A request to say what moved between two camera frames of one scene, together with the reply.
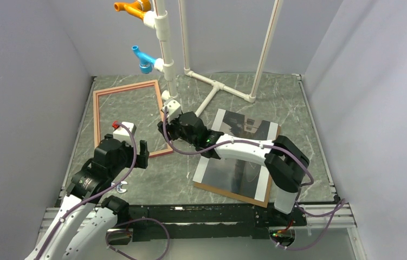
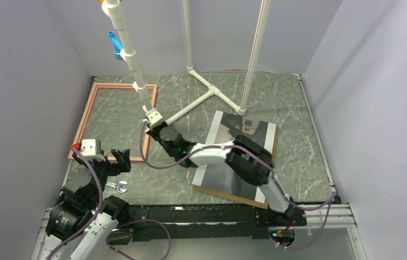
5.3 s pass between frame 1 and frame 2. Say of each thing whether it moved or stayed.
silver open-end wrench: stayed
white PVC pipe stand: moved
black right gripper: moved
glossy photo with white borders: stayed
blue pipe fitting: moved
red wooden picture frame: moved
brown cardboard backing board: stayed
